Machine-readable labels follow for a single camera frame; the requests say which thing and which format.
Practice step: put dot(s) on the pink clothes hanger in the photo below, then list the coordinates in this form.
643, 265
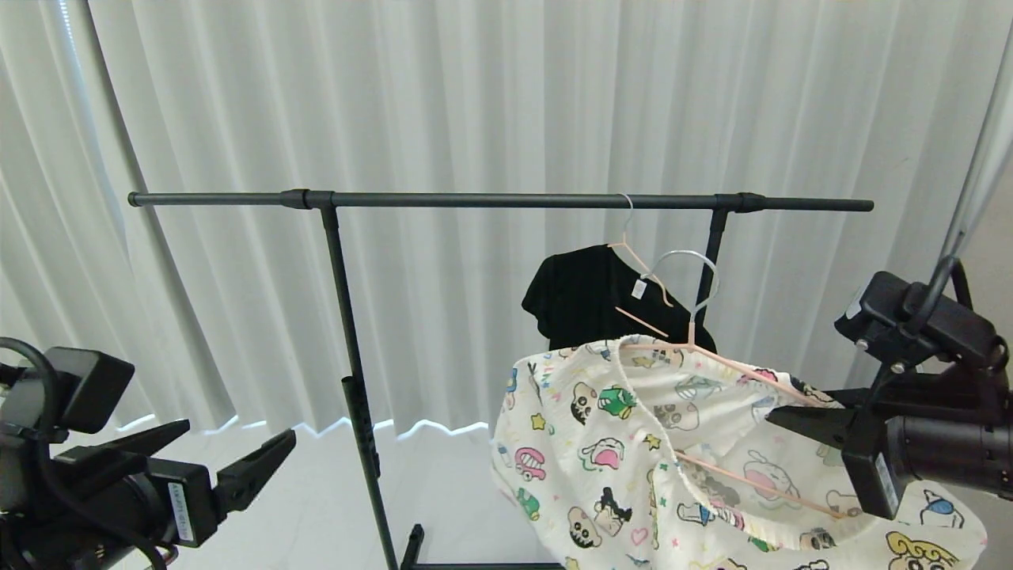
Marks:
691, 332
641, 321

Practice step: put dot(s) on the black clothes rack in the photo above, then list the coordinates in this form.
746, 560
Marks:
475, 199

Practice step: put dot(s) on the cream printed garment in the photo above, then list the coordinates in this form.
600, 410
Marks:
593, 491

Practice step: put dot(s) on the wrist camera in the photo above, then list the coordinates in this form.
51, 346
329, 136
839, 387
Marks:
87, 388
934, 321

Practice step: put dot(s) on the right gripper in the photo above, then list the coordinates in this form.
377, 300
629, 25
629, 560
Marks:
950, 451

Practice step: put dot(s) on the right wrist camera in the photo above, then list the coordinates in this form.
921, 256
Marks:
934, 321

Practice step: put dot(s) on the white curtain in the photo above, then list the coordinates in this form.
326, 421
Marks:
475, 95

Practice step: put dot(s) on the black garment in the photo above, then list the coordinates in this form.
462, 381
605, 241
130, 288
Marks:
578, 293

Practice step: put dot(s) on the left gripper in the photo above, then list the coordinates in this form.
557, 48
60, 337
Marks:
119, 507

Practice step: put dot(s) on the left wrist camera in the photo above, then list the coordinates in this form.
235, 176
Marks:
87, 388

